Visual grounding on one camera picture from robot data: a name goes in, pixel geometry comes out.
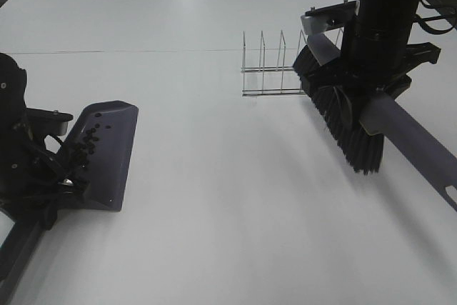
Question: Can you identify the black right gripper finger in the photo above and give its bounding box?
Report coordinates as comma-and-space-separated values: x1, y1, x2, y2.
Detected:
330, 85, 366, 129

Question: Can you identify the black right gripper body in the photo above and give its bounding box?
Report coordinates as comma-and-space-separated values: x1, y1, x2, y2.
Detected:
303, 42, 441, 97

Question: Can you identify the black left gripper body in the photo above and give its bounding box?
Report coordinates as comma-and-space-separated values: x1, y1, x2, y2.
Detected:
1, 141, 89, 230

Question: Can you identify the pile of coffee beans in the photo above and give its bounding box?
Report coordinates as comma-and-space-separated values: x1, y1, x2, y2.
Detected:
67, 110, 107, 173

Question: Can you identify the purple plastic dustpan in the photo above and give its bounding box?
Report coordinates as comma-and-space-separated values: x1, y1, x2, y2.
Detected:
1, 98, 139, 284

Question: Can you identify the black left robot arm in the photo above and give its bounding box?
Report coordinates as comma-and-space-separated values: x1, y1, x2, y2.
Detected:
1, 54, 89, 229

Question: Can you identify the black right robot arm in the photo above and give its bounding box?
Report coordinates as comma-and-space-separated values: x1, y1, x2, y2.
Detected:
293, 0, 440, 131

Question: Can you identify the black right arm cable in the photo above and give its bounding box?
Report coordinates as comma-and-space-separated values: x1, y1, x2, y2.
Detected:
413, 0, 457, 36

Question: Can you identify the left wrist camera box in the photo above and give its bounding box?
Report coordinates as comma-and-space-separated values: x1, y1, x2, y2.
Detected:
26, 108, 74, 136

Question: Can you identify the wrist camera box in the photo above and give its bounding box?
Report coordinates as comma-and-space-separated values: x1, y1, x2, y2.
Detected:
301, 0, 358, 36
26, 108, 74, 136

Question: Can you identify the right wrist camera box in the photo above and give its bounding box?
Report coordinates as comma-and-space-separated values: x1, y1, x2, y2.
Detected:
301, 0, 358, 36

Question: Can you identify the metal wire rack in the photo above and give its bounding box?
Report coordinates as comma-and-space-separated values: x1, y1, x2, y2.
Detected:
241, 28, 346, 96

